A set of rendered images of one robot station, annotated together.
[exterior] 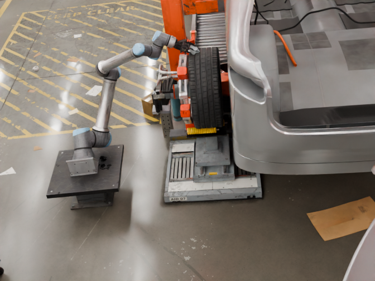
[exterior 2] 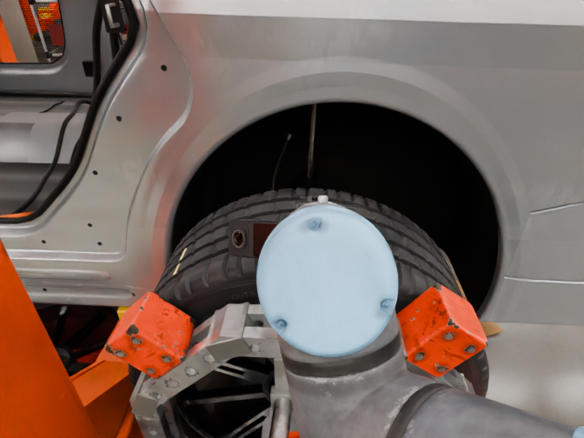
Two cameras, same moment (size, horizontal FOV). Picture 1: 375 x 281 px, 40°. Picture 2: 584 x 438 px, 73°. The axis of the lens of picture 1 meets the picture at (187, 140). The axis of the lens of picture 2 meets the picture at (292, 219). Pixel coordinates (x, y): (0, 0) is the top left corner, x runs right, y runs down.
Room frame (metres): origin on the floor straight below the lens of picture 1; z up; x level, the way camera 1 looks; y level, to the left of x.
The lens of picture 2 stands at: (3.71, 0.32, 1.53)
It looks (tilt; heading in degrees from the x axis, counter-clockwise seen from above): 33 degrees down; 266
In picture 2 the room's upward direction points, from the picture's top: straight up
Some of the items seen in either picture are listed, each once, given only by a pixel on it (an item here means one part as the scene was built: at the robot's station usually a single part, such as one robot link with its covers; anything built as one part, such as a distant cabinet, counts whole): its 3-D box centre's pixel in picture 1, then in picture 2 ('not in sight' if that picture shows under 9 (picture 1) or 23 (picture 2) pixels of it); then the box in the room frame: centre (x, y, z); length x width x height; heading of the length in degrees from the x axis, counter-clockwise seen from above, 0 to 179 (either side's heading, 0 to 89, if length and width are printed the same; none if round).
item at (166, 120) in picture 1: (166, 117); not in sight; (4.25, 0.18, 0.21); 0.10 x 0.10 x 0.42; 83
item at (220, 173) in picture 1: (213, 159); not in sight; (3.59, -0.21, 0.13); 0.50 x 0.36 x 0.10; 173
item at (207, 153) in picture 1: (211, 139); not in sight; (3.65, -0.22, 0.32); 0.40 x 0.30 x 0.28; 173
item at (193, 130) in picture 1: (201, 130); not in sight; (3.53, -0.13, 0.51); 0.29 x 0.06 x 0.06; 83
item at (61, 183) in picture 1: (90, 181); not in sight; (3.50, 0.90, 0.15); 0.60 x 0.60 x 0.30; 87
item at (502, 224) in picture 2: not in sight; (331, 192); (3.55, -0.56, 1.03); 0.83 x 0.32 x 0.58; 173
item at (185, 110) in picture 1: (185, 110); not in sight; (3.35, -0.02, 0.85); 0.09 x 0.08 x 0.07; 173
